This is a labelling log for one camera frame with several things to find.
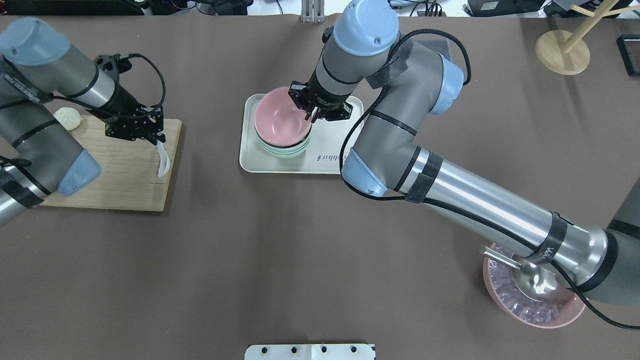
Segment white steamed bun toy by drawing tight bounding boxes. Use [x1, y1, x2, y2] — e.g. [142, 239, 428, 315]
[52, 107, 83, 132]

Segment wooden cutting board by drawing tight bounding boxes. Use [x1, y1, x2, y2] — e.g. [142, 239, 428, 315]
[42, 115, 172, 212]

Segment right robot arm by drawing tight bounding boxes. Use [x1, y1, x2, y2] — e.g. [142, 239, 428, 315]
[289, 0, 640, 306]

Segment metal ice scoop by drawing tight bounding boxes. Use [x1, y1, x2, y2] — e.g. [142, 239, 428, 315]
[478, 245, 574, 305]

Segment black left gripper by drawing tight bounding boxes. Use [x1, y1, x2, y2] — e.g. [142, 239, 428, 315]
[90, 89, 166, 146]

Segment white rectangular tray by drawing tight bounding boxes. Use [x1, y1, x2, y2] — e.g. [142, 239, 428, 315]
[238, 93, 365, 174]

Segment wooden mug tree stand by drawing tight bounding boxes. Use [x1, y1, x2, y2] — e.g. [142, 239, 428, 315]
[535, 0, 640, 76]

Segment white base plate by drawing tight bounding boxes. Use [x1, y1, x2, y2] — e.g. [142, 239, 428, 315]
[244, 342, 377, 360]

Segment large pink ice bowl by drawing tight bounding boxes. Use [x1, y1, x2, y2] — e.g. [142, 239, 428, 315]
[482, 244, 586, 329]

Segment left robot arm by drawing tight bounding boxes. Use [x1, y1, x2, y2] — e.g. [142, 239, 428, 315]
[0, 17, 166, 224]

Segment white ceramic spoon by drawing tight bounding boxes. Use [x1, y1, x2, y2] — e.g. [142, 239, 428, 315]
[156, 140, 171, 178]

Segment small pink bowl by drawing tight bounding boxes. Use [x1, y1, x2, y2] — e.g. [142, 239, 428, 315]
[254, 86, 312, 148]

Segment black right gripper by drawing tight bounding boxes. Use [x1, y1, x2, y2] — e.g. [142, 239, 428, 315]
[288, 80, 353, 124]

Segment green stacked bowls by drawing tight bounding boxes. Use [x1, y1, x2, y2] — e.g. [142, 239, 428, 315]
[258, 133, 313, 159]

